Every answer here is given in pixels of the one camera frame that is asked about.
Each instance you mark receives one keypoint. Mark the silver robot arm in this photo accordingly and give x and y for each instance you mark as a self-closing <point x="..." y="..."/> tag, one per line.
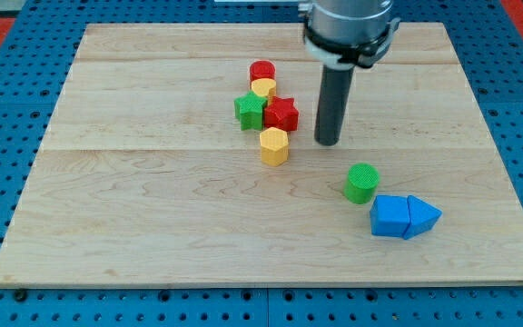
<point x="343" y="34"/>

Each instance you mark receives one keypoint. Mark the yellow hexagon block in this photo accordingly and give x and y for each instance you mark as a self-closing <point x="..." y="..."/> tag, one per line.
<point x="274" y="144"/>

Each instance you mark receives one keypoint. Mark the red star block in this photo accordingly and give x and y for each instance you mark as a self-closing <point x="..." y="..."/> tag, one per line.
<point x="281" y="113"/>

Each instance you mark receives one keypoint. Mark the green star block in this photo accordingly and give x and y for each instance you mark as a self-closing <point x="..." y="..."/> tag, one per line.
<point x="248" y="110"/>

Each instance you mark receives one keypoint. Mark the yellow heart block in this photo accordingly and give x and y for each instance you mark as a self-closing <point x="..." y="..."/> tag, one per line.
<point x="264" y="87"/>

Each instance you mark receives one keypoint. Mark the light wooden board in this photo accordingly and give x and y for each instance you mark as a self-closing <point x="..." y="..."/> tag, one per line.
<point x="144" y="178"/>

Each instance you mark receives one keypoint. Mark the red cylinder block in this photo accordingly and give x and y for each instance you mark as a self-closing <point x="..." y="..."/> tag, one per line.
<point x="261" y="69"/>

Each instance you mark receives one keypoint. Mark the green cylinder block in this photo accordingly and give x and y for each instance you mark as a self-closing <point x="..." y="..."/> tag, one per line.
<point x="361" y="183"/>

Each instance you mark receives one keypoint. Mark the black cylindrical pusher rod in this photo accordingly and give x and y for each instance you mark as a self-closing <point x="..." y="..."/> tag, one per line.
<point x="334" y="93"/>

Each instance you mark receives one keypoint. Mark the blue cube block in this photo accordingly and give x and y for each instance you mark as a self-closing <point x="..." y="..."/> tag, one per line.
<point x="389" y="216"/>

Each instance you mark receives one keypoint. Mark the blue triangle block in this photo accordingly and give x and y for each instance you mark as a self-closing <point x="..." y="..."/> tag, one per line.
<point x="423" y="217"/>

